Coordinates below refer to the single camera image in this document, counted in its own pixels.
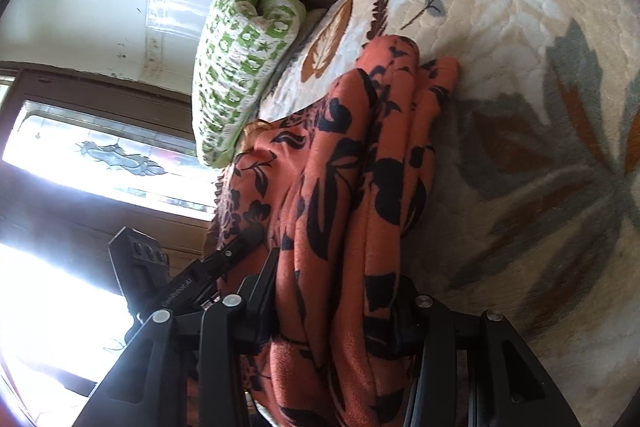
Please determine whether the cream leaf print blanket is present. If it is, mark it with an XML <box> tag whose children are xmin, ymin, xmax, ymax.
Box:
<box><xmin>257</xmin><ymin>0</ymin><xmax>640</xmax><ymax>408</ymax></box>

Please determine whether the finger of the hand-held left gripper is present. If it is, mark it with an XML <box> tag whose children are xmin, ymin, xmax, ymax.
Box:
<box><xmin>199</xmin><ymin>226</ymin><xmax>266</xmax><ymax>280</ymax></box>

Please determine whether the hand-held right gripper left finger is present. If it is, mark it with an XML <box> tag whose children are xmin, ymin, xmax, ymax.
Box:
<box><xmin>74</xmin><ymin>248</ymin><xmax>282</xmax><ymax>427</ymax></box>

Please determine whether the orange black floral garment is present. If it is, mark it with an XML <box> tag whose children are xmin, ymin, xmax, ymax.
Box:
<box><xmin>212</xmin><ymin>34</ymin><xmax>461</xmax><ymax>427</ymax></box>

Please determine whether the stained glass window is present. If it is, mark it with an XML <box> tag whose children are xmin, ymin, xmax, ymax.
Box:
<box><xmin>0</xmin><ymin>62</ymin><xmax>221</xmax><ymax>408</ymax></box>

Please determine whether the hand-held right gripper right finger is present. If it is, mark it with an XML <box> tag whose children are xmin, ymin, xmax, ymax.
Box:
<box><xmin>387</xmin><ymin>276</ymin><xmax>568</xmax><ymax>427</ymax></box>

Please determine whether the green white checked pillow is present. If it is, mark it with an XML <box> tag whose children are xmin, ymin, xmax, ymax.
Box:
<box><xmin>191</xmin><ymin>0</ymin><xmax>307</xmax><ymax>168</ymax></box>

